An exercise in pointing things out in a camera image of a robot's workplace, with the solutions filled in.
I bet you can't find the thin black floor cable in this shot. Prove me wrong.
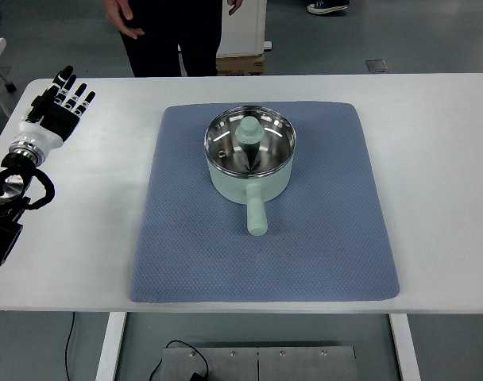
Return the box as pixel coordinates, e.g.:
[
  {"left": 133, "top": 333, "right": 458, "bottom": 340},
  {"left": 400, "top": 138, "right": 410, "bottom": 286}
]
[{"left": 64, "top": 312, "right": 76, "bottom": 381}]

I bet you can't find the person's right hand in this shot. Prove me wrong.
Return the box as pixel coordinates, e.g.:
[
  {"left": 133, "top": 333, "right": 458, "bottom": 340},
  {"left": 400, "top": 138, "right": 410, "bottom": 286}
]
[{"left": 102, "top": 0, "right": 145, "bottom": 40}]

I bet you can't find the person's left hand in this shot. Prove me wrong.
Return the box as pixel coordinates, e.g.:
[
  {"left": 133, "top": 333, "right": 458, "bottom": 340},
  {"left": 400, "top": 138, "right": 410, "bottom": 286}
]
[{"left": 227, "top": 0, "right": 243, "bottom": 16}]

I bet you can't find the black power cable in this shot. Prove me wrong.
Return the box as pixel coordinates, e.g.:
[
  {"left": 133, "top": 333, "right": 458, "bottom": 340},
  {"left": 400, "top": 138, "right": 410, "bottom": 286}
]
[{"left": 147, "top": 339, "right": 211, "bottom": 381}]

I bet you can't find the glass lid green knob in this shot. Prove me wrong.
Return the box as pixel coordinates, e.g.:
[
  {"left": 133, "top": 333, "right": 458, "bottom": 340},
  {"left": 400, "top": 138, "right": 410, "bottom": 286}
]
[{"left": 204, "top": 106, "right": 296, "bottom": 179}]

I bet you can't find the cardboard box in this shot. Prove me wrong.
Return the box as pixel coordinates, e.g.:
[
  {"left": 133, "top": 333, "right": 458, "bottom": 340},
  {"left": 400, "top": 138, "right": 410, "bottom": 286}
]
[{"left": 216, "top": 54, "right": 265, "bottom": 76}]

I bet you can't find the grey base plate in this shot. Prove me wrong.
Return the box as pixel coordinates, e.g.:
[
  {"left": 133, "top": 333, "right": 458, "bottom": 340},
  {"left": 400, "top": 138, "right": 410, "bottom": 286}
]
[{"left": 159, "top": 346, "right": 358, "bottom": 380}]

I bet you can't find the white table leg left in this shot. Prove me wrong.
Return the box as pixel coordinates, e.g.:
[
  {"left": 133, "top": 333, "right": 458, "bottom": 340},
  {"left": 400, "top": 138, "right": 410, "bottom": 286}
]
[{"left": 95, "top": 312, "right": 128, "bottom": 381}]

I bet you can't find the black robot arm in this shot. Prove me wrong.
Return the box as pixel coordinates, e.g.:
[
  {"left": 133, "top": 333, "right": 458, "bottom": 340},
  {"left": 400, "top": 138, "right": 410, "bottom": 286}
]
[{"left": 0, "top": 66, "right": 95, "bottom": 267}]

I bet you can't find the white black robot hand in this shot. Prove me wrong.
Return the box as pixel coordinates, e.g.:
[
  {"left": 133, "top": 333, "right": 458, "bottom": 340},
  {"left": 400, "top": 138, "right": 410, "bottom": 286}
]
[{"left": 10, "top": 65, "right": 95, "bottom": 155}]

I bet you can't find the white table leg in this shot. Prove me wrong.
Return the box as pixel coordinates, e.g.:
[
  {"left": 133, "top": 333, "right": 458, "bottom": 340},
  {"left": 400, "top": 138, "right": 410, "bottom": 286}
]
[
  {"left": 389, "top": 314, "right": 421, "bottom": 381},
  {"left": 95, "top": 312, "right": 128, "bottom": 381}
]

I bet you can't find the blue textured mat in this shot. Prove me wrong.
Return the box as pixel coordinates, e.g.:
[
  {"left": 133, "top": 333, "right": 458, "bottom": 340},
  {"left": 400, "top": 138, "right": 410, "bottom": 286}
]
[{"left": 129, "top": 101, "right": 400, "bottom": 304}]

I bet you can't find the person in black clothes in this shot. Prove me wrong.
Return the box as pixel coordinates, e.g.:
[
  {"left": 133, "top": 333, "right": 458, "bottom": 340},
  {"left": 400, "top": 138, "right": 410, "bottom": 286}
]
[{"left": 119, "top": 0, "right": 222, "bottom": 78}]

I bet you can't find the blue sneaker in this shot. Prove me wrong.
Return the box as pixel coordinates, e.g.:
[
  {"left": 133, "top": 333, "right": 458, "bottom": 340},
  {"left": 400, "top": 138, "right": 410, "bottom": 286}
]
[{"left": 307, "top": 0, "right": 350, "bottom": 16}]

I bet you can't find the white table leg right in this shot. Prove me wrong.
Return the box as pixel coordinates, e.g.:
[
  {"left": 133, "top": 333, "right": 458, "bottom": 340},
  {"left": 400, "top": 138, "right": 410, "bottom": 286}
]
[{"left": 389, "top": 314, "right": 421, "bottom": 381}]

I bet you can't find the green pot with handle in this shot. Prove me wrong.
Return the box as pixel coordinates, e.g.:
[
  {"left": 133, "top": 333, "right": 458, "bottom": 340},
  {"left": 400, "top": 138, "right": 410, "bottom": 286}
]
[{"left": 203, "top": 104, "right": 297, "bottom": 238}]

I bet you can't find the metal floor plate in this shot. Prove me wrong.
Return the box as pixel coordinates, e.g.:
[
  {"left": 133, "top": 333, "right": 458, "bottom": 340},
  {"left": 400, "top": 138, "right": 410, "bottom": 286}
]
[{"left": 365, "top": 60, "right": 389, "bottom": 74}]

